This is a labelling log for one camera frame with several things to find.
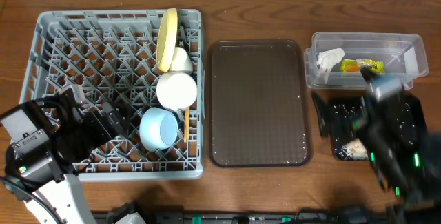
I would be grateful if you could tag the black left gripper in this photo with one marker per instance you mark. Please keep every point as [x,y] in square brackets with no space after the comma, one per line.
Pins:
[104,121]

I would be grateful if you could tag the yellow green snack wrapper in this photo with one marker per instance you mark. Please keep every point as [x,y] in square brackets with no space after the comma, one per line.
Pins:
[350,65]

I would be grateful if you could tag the white tissue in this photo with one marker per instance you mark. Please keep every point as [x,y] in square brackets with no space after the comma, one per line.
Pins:
[328,59]

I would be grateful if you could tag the light blue bowl with rice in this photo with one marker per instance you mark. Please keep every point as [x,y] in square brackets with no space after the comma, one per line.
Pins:
[158,129]

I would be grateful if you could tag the pink bowl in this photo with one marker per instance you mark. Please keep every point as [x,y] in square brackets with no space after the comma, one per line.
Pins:
[176,91]

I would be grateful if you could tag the wooden chopstick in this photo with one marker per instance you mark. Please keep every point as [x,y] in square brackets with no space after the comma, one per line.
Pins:
[186,125]

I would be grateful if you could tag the white cup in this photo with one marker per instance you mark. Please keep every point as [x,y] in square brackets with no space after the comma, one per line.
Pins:
[181,61]

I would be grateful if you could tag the yellow plate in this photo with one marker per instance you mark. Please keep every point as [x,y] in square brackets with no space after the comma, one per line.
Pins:
[167,39]

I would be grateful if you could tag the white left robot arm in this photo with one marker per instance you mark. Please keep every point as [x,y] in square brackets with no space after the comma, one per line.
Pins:
[49,135]

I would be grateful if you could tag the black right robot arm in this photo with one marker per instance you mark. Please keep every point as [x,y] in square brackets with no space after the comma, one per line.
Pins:
[404,157]

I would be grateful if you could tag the grey plastic dishwasher rack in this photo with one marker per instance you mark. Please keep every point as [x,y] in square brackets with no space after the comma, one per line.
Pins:
[111,54]

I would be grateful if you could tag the black plastic tray bin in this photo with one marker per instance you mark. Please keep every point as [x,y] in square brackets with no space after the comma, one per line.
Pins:
[344,110]

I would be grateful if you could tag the spilled rice pile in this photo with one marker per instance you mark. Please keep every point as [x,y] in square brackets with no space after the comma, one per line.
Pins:
[355,150]

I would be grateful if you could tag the dark brown serving tray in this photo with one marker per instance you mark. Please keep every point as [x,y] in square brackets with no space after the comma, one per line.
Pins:
[258,111]

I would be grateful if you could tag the clear plastic bin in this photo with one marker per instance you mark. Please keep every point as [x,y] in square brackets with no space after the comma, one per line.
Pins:
[403,56]

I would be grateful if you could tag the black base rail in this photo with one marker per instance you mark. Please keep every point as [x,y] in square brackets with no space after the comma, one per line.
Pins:
[224,218]

